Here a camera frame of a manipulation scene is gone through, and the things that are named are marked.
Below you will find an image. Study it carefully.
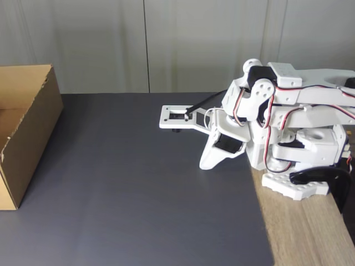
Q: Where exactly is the brown cardboard box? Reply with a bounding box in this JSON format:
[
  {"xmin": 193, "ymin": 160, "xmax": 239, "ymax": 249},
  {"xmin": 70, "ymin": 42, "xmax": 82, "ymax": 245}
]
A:
[{"xmin": 0, "ymin": 64, "xmax": 64, "ymax": 211}]

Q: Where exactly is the dark grey table mat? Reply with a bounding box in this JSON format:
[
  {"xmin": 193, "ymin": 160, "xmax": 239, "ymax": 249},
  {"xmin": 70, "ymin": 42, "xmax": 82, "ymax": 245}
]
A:
[{"xmin": 0, "ymin": 93, "xmax": 275, "ymax": 266}]

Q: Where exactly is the black table clamp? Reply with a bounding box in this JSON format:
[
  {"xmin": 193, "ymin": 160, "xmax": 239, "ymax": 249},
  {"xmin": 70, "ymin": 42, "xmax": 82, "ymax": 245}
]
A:
[{"xmin": 289, "ymin": 166, "xmax": 352, "ymax": 214}]

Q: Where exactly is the black camera cable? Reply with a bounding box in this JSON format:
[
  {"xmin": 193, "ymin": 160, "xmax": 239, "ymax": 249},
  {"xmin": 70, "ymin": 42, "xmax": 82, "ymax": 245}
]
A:
[{"xmin": 185, "ymin": 90, "xmax": 230, "ymax": 115}]

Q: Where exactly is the white gripper camera bracket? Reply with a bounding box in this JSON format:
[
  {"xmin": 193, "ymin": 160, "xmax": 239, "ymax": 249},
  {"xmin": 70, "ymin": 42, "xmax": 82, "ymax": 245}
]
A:
[{"xmin": 159, "ymin": 104, "xmax": 220, "ymax": 134}]

